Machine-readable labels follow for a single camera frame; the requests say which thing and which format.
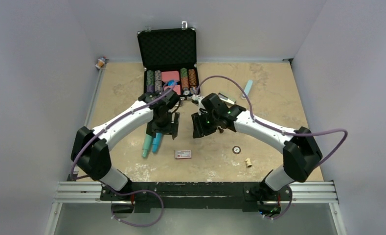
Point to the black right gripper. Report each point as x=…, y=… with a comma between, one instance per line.
x=200, y=130

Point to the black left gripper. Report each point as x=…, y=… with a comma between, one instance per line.
x=152, y=129

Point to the red white staple box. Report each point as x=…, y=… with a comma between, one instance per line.
x=183, y=154

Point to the light blue stapler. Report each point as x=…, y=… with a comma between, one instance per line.
x=230, y=93

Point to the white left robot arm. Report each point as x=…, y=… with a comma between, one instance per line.
x=91, y=148

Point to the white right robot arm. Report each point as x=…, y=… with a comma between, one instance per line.
x=300, y=151

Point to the blue marker pen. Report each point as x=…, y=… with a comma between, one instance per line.
x=156, y=142

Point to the green marker pen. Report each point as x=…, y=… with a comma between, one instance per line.
x=147, y=144

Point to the brown poker chip bottom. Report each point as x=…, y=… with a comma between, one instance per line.
x=236, y=150

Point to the light wooden chess piece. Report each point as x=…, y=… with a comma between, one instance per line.
x=248, y=162

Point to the black poker chip case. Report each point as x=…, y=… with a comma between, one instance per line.
x=170, y=55

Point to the small bottle in corner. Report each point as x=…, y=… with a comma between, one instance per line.
x=101, y=62

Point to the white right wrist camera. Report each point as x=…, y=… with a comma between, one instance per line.
x=197, y=100

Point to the black table frame rail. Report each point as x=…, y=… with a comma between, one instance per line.
x=244, y=196

